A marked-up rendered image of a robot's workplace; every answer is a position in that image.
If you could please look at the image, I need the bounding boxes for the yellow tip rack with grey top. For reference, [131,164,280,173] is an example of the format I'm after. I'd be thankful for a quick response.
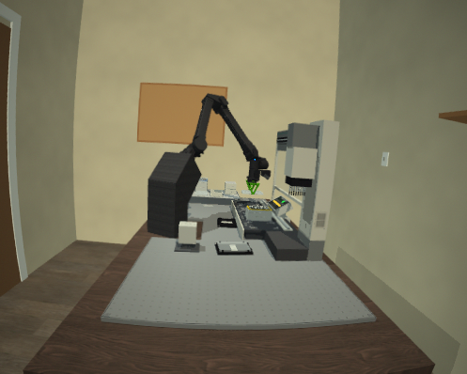
[245,205,272,221]

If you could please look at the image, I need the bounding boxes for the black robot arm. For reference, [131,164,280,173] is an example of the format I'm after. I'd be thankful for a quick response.
[180,93,271,179]

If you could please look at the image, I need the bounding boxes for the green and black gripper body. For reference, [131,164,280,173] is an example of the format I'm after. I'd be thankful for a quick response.
[247,168,259,183]

